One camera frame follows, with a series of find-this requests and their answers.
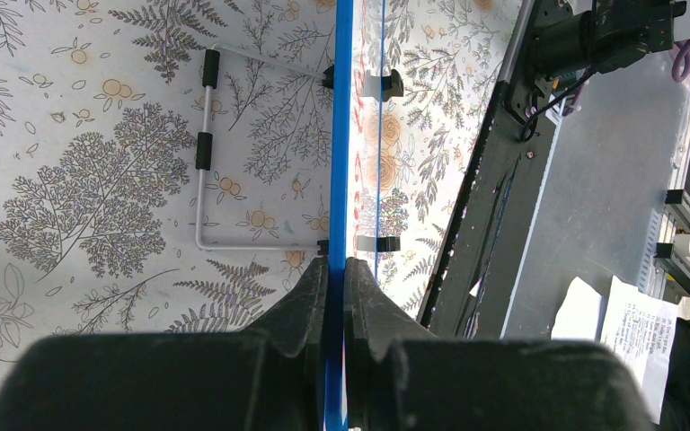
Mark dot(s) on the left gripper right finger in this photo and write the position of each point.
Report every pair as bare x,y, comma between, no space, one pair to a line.
400,376

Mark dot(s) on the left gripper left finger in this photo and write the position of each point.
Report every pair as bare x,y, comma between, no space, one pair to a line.
142,381

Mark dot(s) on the blue framed whiteboard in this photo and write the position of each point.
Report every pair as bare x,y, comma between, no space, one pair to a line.
339,149

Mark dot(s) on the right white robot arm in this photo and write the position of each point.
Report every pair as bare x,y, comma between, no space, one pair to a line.
608,36

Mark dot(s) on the white paper sheet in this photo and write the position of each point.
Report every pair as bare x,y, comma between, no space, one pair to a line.
637,328

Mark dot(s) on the floral table mat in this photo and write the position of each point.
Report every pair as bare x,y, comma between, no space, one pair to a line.
165,166

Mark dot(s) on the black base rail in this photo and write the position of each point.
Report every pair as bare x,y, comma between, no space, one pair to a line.
479,264

